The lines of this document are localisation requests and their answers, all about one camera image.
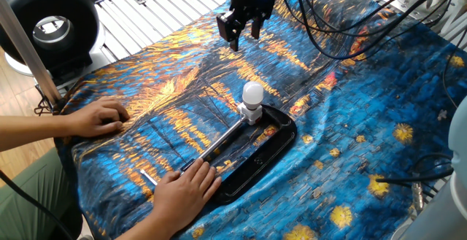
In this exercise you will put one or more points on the white light bulb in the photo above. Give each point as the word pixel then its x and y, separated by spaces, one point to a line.
pixel 252 94

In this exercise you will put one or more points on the small silver stick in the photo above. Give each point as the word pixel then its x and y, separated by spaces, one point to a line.
pixel 147 177

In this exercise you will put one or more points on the person's left hand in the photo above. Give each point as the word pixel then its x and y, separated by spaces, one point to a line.
pixel 95 117

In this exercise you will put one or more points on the white lamp socket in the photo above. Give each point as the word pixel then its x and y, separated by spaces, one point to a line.
pixel 251 116

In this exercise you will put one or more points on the blue orange painted tablecloth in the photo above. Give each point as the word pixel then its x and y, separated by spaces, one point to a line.
pixel 365 97

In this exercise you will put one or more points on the green trousers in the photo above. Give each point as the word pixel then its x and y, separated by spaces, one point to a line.
pixel 29 203

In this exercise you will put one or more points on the person's right forearm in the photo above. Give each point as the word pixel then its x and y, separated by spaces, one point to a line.
pixel 146 231

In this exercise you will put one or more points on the silver lamp rod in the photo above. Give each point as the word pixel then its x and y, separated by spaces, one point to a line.
pixel 219 143

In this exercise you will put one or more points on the person's right hand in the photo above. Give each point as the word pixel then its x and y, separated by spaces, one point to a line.
pixel 182 196

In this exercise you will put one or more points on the person's left forearm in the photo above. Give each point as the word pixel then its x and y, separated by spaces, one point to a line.
pixel 33 132

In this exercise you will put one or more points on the aluminium frame post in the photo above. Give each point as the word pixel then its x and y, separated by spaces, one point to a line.
pixel 29 50

